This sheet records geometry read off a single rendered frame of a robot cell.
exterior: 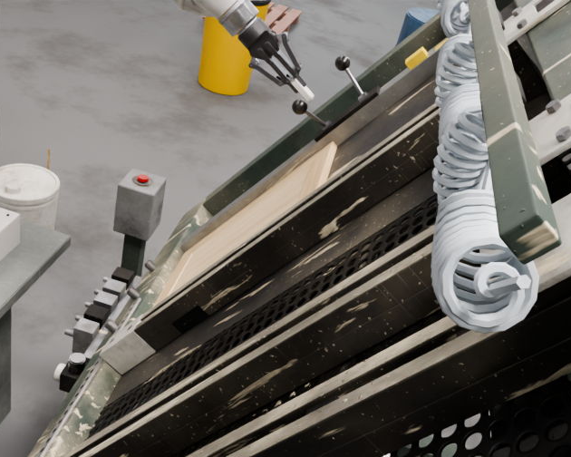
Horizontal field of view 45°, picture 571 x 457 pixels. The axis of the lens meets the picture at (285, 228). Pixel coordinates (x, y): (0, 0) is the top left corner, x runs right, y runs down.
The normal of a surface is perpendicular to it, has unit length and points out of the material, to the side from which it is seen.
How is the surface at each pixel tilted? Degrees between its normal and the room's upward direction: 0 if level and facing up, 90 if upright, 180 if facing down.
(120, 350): 90
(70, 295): 0
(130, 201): 90
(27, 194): 0
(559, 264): 56
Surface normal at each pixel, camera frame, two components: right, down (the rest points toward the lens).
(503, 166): -0.66, -0.70
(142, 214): -0.19, 0.50
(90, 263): 0.22, -0.81
